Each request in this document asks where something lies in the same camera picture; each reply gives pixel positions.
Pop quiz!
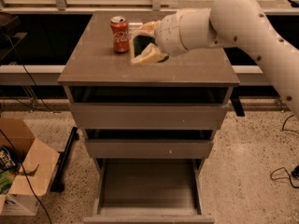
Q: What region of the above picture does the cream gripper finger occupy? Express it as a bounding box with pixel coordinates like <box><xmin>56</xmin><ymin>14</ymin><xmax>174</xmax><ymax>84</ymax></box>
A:
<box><xmin>128</xmin><ymin>20</ymin><xmax>163</xmax><ymax>60</ymax></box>
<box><xmin>130</xmin><ymin>43</ymin><xmax>167</xmax><ymax>64</ymax></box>

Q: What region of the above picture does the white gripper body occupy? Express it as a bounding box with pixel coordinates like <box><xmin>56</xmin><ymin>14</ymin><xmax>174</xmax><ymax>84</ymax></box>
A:
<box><xmin>155</xmin><ymin>13</ymin><xmax>187</xmax><ymax>56</ymax></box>

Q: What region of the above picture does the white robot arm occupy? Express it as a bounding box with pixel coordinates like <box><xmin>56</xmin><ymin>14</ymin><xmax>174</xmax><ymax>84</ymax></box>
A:
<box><xmin>129</xmin><ymin>0</ymin><xmax>299</xmax><ymax>117</ymax></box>

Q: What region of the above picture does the grey drawer cabinet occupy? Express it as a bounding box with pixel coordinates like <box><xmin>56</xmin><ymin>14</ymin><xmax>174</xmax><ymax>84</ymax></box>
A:
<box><xmin>57</xmin><ymin>9</ymin><xmax>241</xmax><ymax>224</ymax></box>

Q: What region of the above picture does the top grey drawer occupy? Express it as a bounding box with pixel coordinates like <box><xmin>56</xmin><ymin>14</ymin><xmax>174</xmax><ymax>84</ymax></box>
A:
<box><xmin>64</xmin><ymin>86</ymin><xmax>232</xmax><ymax>130</ymax></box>

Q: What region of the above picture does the middle grey drawer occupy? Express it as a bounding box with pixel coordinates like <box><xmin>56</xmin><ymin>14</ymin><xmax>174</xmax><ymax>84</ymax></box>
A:
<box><xmin>85</xmin><ymin>129</ymin><xmax>215</xmax><ymax>159</ymax></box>

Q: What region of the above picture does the bottom open grey drawer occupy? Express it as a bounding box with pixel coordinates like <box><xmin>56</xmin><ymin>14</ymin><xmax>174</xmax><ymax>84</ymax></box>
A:
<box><xmin>83</xmin><ymin>159</ymin><xmax>215</xmax><ymax>224</ymax></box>

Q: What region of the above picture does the red Coca-Cola can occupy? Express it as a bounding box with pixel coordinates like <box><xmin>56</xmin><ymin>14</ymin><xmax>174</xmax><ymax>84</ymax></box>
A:
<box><xmin>110</xmin><ymin>16</ymin><xmax>129</xmax><ymax>53</ymax></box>

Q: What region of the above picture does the open cardboard box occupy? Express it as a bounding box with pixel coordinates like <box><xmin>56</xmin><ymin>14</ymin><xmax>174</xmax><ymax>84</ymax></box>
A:
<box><xmin>0</xmin><ymin>119</ymin><xmax>59</xmax><ymax>216</ymax></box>

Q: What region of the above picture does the black floor bar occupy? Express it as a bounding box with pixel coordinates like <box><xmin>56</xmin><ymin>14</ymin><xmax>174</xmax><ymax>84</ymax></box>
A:
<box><xmin>50</xmin><ymin>127</ymin><xmax>79</xmax><ymax>192</ymax></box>

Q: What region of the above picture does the black snack bag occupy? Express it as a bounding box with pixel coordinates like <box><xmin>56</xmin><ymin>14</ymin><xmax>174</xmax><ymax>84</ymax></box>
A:
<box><xmin>0</xmin><ymin>147</ymin><xmax>16</xmax><ymax>173</ymax></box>

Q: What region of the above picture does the green snack bag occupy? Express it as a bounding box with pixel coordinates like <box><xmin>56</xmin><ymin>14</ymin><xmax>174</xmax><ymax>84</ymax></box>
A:
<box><xmin>0</xmin><ymin>170</ymin><xmax>18</xmax><ymax>194</ymax></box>

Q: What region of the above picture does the black cable left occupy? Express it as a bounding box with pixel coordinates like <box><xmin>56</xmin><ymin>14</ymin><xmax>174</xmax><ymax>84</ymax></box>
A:
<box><xmin>0</xmin><ymin>35</ymin><xmax>60</xmax><ymax>224</ymax></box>

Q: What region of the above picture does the black cable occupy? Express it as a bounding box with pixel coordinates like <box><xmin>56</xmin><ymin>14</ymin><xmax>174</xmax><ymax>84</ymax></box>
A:
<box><xmin>0</xmin><ymin>35</ymin><xmax>60</xmax><ymax>224</ymax></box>
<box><xmin>269</xmin><ymin>114</ymin><xmax>299</xmax><ymax>189</ymax></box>

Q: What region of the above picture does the black cable right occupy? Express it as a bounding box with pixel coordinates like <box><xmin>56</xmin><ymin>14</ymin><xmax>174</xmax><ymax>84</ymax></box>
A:
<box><xmin>269</xmin><ymin>114</ymin><xmax>299</xmax><ymax>189</ymax></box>

